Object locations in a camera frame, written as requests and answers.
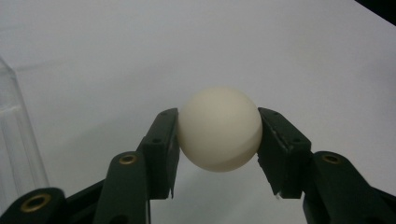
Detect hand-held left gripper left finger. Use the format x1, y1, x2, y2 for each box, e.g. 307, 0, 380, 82
136, 107, 181, 200

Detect white egg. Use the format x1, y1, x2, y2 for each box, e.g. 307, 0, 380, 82
177, 86, 263, 173

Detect clear plastic container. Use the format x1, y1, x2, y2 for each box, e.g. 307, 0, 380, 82
0, 55, 50, 207

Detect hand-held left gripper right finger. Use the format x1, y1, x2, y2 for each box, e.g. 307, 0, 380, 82
256, 106, 313, 200

